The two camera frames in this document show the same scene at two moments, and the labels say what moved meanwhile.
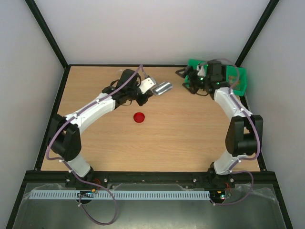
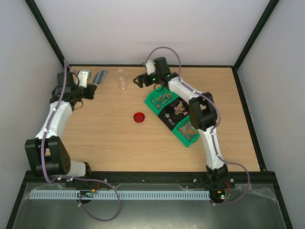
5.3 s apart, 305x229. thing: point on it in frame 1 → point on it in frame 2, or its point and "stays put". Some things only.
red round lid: (138, 117) stays put
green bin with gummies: (236, 78) → (186, 133)
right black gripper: (192, 79) → (145, 79)
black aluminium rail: (43, 177) stays put
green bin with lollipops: (194, 64) → (158, 100)
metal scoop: (163, 88) → (99, 77)
